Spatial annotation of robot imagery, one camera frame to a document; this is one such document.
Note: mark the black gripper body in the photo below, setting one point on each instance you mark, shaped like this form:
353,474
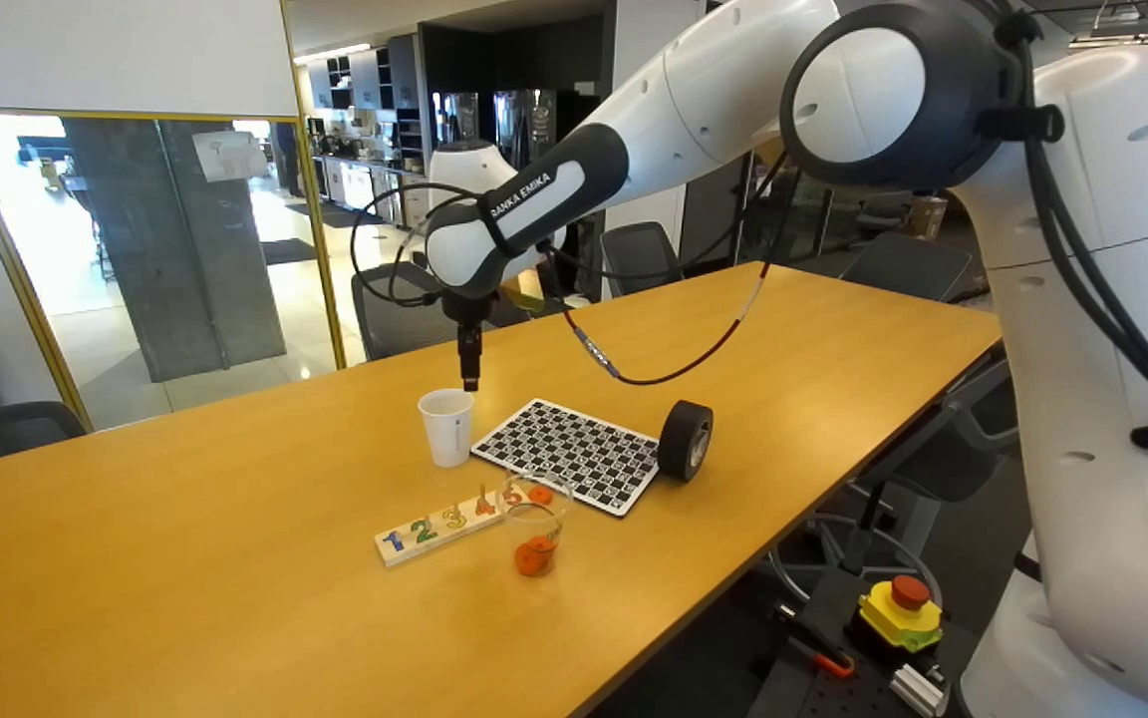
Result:
466,313

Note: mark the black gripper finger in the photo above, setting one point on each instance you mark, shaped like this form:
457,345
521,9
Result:
474,376
464,376

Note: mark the orange disc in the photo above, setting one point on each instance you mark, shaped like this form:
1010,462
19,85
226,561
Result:
535,557
539,494

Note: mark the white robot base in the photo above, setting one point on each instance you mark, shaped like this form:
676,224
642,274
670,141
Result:
1071,634

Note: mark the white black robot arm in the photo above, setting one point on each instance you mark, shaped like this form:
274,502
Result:
1044,154

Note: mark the white plastic cup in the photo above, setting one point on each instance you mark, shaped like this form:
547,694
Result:
448,418

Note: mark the clear colorless cup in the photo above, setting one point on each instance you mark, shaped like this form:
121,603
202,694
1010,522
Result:
551,522

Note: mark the grey office chair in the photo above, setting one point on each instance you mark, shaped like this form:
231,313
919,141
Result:
400,307
640,258

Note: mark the checkered calibration board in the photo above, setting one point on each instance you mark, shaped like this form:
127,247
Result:
571,452

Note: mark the wooden number peg board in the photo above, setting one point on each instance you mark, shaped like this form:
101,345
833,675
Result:
448,522

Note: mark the black tape roll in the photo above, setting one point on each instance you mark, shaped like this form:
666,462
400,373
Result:
684,440

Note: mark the yellow red emergency stop button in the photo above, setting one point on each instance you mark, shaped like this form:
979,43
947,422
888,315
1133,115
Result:
901,613

